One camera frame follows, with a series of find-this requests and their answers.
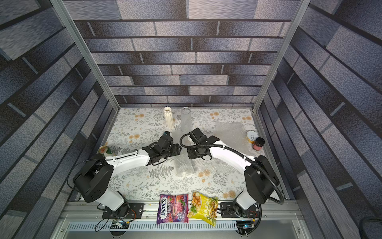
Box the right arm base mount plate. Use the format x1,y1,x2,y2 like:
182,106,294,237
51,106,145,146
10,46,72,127
217,202,262,219

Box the purple Fox's candy bag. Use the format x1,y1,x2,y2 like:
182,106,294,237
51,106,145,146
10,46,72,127
156,194,189,225

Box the small red jar black lid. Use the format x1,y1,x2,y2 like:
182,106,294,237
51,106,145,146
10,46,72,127
252,137,265,151

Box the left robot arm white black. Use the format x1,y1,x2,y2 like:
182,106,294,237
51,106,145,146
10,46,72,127
73,131,182,211

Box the yellow snack bag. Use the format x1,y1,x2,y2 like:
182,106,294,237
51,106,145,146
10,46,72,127
188,192,219,227

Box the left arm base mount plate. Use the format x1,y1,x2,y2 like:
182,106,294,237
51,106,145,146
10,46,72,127
102,203,145,220

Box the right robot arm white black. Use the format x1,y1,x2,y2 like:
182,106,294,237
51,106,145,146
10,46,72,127
179,128,285,210

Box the white ribbed vase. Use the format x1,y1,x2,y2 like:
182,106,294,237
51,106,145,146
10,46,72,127
163,107,175,130

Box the bubble wrap sheet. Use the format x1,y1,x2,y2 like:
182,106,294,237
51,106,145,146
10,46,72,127
213,121,255,154

